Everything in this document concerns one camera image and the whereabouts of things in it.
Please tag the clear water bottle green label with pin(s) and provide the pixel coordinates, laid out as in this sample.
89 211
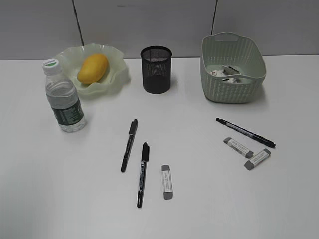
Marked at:
63 97

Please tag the pale green plastic basket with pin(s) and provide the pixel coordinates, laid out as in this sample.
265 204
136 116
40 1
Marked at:
231 49

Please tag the black marker pen blue label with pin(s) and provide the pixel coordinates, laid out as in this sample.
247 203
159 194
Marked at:
143 168

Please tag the grey white eraser lower right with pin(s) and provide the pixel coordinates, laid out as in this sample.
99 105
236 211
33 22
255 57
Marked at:
257 159

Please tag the grey white eraser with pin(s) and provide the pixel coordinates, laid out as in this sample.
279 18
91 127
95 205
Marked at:
238 147
257 159
166 182

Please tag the pale green wavy glass plate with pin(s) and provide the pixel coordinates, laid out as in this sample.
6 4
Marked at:
114 78

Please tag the yellow mango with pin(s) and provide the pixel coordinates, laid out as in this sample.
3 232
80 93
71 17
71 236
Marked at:
93 68

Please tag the grey white eraser centre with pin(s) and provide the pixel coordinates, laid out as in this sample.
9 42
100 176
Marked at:
166 182

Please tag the thin black pen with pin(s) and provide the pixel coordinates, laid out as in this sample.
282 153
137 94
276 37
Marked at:
247 133

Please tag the black marker pen left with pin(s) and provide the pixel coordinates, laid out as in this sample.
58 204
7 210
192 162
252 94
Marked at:
132 133

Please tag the white waste paper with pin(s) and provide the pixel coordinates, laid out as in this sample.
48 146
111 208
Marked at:
225 72

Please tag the black mesh pen holder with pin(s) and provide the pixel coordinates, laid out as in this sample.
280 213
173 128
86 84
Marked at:
156 69

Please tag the grey white eraser upper right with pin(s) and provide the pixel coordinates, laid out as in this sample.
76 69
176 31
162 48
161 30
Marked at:
238 147

